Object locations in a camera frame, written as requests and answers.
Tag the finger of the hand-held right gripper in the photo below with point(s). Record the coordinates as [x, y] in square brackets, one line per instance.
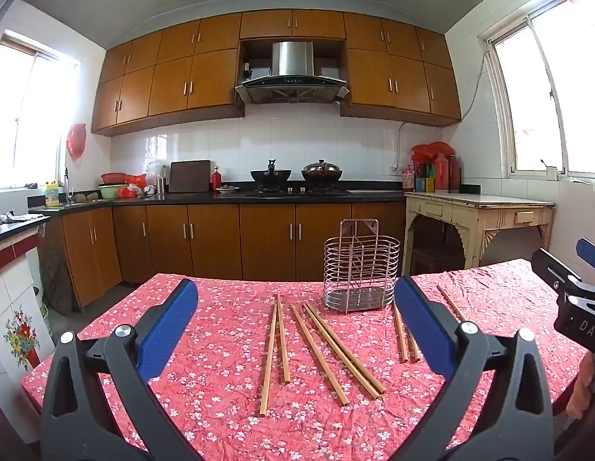
[592, 254]
[552, 269]

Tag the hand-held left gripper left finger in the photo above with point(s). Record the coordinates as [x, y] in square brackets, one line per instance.
[167, 326]

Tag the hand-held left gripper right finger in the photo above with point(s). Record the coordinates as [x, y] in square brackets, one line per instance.
[422, 326]

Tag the person's right hand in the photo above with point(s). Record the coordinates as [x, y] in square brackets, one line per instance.
[583, 389]

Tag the red floral tablecloth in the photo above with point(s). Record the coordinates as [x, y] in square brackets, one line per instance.
[230, 394]

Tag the cream wooden side table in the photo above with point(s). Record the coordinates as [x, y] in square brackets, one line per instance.
[479, 211]

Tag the white mug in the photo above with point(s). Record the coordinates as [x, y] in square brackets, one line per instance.
[551, 172]

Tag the wooden base cabinets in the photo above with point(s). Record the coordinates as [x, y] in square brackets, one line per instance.
[215, 240]

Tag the white plastic bucket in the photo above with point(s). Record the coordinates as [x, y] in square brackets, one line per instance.
[44, 317]

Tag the dark speckled stone slab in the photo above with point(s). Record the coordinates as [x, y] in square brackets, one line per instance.
[55, 273]

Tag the black kitchen countertop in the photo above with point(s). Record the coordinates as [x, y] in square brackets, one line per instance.
[191, 197]

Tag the large red plastic bottle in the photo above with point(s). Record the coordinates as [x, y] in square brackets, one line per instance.
[441, 175]
[454, 175]

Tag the steel cup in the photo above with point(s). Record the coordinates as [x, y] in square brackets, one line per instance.
[161, 186]

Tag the floral picture tile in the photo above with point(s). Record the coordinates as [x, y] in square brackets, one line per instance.
[21, 338]

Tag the pink plastic bottle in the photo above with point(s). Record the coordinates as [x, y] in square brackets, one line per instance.
[408, 180]

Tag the green plastic basin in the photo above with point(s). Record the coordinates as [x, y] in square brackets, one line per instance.
[110, 191]

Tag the crumpled red plastic bag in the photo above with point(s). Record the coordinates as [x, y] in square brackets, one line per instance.
[134, 182]

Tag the small white plate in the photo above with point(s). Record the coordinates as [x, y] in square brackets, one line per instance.
[227, 189]

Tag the dark wooden cutting board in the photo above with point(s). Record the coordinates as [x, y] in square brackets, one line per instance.
[189, 176]

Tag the red glass bottle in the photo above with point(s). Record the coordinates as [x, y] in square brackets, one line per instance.
[216, 180]

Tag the green bottle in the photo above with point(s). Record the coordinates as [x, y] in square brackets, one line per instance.
[429, 170]

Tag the white plastic bag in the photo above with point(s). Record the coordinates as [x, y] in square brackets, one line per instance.
[155, 169]

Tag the red plastic basin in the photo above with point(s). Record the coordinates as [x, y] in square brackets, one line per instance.
[113, 177]

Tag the glass window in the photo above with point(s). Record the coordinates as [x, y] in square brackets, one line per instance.
[23, 115]
[556, 96]

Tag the red plastic bag bundle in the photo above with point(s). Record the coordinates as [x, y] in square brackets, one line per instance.
[431, 149]

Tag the metal sink faucet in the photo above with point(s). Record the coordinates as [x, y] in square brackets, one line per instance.
[67, 185]

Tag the yellow detergent bottle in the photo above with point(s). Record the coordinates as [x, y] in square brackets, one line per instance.
[52, 196]

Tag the tiled side counter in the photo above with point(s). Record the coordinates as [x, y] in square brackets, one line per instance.
[14, 240]

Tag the black wok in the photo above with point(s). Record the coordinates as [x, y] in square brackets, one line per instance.
[271, 175]

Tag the black gas stove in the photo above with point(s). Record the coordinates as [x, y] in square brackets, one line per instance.
[297, 192]

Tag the white cloth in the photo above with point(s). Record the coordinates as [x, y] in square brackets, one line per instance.
[19, 217]

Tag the wok with metal lid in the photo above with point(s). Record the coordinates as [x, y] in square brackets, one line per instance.
[321, 170]

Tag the hanging red plastic bag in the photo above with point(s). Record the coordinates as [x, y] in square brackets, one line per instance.
[77, 141]

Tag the steel range hood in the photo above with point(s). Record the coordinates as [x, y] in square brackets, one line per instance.
[292, 60]

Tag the wooden wall cabinets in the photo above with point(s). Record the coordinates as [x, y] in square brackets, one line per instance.
[182, 77]

